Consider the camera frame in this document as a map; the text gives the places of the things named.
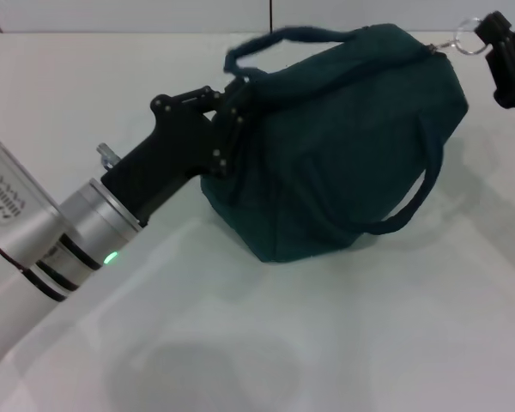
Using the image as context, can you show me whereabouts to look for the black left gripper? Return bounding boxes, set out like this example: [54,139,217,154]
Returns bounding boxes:
[100,80,251,227]

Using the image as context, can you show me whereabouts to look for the metal zipper pull ring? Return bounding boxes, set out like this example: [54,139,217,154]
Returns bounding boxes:
[437,15,489,57]

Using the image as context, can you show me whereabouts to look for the dark teal insulated lunch bag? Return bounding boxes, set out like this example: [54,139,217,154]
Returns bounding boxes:
[199,23,470,264]

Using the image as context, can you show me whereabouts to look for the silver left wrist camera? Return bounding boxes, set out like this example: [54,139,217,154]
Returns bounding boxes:
[0,130,70,276]

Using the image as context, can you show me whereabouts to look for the thin red camera cable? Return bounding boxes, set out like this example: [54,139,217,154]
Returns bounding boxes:
[0,227,29,274]

